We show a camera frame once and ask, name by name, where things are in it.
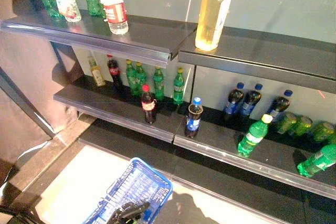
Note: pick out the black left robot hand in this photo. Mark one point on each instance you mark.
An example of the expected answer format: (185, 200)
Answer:
(128, 212)

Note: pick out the blue plastic shopping basket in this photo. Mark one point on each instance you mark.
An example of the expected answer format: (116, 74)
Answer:
(157, 184)

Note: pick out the coca-cola bottle red cap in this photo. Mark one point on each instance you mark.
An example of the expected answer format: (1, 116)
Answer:
(149, 106)
(114, 72)

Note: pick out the small yellow tea bottle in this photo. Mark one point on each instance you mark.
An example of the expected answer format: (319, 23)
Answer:
(97, 75)

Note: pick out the grey metal pole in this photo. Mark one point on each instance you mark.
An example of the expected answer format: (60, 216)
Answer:
(26, 103)

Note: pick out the green soda can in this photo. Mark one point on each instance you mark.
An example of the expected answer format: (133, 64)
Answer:
(302, 127)
(286, 123)
(324, 130)
(333, 138)

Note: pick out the clear water bottle red label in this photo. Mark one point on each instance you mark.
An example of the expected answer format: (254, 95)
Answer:
(114, 11)

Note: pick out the large yellow tea bottle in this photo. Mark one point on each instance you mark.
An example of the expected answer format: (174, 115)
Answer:
(210, 19)

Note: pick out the black shelf board metal edge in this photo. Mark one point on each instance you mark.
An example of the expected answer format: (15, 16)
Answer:
(262, 51)

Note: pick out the black shelf board clear rail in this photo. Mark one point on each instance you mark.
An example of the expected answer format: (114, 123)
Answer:
(110, 108)
(147, 40)
(223, 142)

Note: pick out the dark shelf side bracket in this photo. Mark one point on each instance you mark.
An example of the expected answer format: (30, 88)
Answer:
(68, 61)

